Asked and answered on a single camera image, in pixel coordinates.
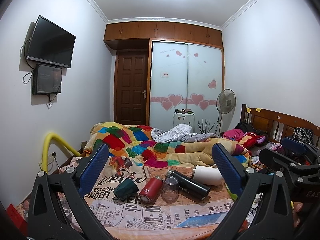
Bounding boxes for dark green cup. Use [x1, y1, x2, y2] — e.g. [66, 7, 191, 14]
[113, 178, 139, 201]

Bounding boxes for clear glass cup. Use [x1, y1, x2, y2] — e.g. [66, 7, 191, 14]
[161, 177, 179, 203]

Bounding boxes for black polka dot bag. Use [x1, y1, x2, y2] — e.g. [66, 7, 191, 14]
[292, 127, 313, 145]

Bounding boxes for wooden headboard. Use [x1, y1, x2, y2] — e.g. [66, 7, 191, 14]
[240, 104, 319, 147]

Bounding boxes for red box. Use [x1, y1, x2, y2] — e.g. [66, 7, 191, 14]
[7, 204, 28, 236]

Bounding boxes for red pink plush toys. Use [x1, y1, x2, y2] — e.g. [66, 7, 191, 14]
[221, 128, 268, 150]

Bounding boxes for white thermos bottle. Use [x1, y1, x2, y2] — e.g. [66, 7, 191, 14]
[191, 165, 223, 186]

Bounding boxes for newspaper print bed sheet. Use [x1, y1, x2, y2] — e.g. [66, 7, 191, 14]
[16, 154, 261, 240]

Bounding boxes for black thermos bottle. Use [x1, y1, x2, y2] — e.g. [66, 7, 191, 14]
[166, 170, 210, 200]

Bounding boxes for standing electric fan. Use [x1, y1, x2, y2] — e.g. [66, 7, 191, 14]
[216, 88, 236, 134]

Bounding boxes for red thermos bottle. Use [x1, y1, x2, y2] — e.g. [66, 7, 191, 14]
[139, 176, 163, 203]

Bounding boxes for colourful patchwork blanket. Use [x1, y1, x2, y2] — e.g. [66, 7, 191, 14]
[84, 122, 251, 168]

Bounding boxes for grey white crumpled clothes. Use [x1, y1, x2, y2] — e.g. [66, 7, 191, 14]
[151, 124, 219, 143]

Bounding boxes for white small appliance box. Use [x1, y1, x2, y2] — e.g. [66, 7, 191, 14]
[173, 109, 195, 132]

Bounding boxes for frosted sliding wardrobe doors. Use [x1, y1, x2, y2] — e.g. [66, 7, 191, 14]
[149, 41, 223, 133]

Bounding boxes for dark wooden door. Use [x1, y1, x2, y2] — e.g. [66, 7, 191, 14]
[114, 50, 148, 125]

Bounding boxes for wooden overhead cabinets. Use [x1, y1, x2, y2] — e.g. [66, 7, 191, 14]
[104, 21, 223, 50]

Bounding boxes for wall power socket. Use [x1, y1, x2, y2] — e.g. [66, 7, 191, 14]
[47, 152, 57, 166]

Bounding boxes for yellow padded bed rail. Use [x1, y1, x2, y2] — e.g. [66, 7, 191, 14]
[41, 132, 81, 174]

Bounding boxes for small wall mounted screen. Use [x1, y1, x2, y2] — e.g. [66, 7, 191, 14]
[32, 64, 62, 95]

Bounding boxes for wall mounted black television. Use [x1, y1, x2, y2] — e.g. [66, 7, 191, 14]
[26, 16, 76, 68]

